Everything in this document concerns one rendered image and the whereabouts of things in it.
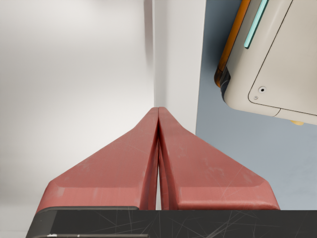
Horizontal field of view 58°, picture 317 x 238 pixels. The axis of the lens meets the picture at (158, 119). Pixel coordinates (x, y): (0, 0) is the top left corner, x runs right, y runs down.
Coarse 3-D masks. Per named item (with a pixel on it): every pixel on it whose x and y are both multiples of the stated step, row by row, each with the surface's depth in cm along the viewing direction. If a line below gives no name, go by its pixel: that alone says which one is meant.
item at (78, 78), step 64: (0, 0) 16; (64, 0) 16; (128, 0) 16; (0, 64) 19; (64, 64) 19; (128, 64) 19; (0, 128) 22; (64, 128) 22; (128, 128) 22; (0, 192) 26
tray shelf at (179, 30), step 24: (168, 0) 16; (192, 0) 16; (168, 24) 17; (192, 24) 17; (168, 48) 18; (192, 48) 18; (168, 72) 19; (192, 72) 19; (168, 96) 20; (192, 96) 20; (192, 120) 22
